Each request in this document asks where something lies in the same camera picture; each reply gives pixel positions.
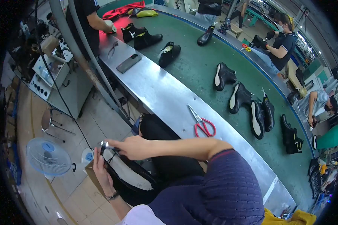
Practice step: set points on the person's right hand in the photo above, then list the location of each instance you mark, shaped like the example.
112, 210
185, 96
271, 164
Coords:
135, 147

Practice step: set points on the person's left hand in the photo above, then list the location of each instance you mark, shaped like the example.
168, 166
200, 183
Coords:
101, 171

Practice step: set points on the person's right fingers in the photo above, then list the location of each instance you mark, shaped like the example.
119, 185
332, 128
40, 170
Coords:
117, 142

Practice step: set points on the person's left fingers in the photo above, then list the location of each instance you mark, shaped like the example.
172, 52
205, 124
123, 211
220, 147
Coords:
97, 159

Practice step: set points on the small silver tool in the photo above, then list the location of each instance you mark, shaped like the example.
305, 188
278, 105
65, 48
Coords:
103, 144

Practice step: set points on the black boot with white sole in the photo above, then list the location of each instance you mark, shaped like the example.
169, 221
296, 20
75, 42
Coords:
126, 173

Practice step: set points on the small white blue appliance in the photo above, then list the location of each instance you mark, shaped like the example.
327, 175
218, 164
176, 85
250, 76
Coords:
87, 156

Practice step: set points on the brown cardboard box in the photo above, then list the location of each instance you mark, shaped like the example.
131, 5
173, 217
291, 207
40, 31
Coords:
92, 175

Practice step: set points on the blue white floor fan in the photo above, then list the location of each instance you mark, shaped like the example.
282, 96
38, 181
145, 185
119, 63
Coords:
48, 157

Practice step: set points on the round metal stool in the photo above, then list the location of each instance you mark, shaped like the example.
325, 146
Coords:
47, 119

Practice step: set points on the grey machine cabinet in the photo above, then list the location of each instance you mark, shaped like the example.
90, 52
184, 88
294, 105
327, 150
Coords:
70, 92

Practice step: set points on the grey smartphone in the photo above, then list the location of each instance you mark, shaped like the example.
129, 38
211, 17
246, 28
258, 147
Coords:
129, 63

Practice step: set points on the grey metal pole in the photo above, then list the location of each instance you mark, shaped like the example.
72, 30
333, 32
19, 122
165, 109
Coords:
97, 62
81, 62

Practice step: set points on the metal pliers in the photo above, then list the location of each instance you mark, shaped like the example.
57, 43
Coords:
112, 50

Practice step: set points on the stack of cardboard cartons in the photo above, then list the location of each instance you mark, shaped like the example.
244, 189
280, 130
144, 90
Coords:
11, 109

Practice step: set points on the green conveyor belt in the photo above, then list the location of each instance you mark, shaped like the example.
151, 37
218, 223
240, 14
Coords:
202, 73

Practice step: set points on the black boot with white mark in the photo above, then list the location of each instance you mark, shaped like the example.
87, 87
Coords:
131, 32

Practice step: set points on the person's body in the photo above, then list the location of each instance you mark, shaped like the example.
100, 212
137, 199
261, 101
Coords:
219, 194

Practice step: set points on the white round object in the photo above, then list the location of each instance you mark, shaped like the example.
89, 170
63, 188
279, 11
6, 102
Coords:
110, 26

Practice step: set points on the tan cardboard box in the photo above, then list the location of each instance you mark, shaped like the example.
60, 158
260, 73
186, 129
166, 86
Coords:
49, 45

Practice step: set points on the red cloth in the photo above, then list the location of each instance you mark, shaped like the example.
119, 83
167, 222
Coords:
119, 10

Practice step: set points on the yellow black shoe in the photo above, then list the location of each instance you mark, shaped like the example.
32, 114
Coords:
146, 13

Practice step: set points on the orange yellow scissors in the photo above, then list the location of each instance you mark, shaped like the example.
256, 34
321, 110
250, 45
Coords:
246, 47

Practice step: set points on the wooden stool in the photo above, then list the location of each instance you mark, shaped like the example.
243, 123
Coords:
236, 29

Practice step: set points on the green workbench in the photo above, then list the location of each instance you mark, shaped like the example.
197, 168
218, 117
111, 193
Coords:
259, 17

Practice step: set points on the yellow cloth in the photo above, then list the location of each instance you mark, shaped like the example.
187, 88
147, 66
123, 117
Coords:
295, 218

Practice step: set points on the rack of dark shoes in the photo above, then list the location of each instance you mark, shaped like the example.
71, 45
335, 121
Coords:
319, 175

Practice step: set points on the green bin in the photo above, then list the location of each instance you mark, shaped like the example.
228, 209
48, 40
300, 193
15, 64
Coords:
332, 136

